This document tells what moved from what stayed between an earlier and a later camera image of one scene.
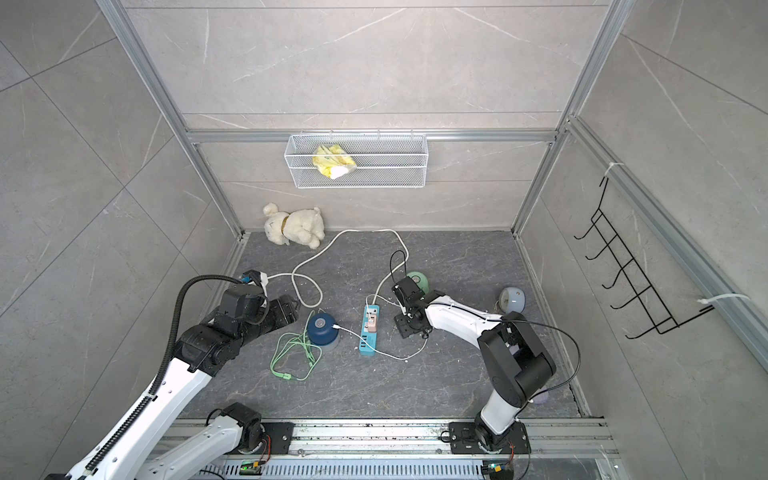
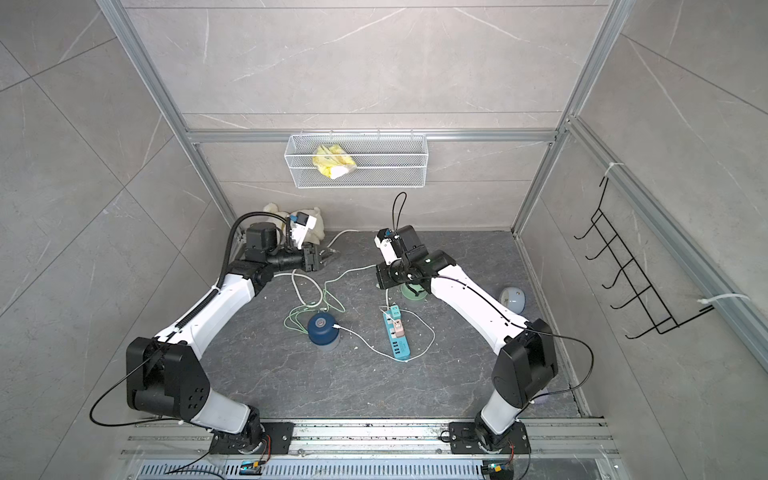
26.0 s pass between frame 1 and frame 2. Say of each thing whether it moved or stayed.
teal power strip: moved
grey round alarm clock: stayed
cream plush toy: stayed
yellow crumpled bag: stayed
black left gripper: moved
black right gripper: moved
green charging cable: moved
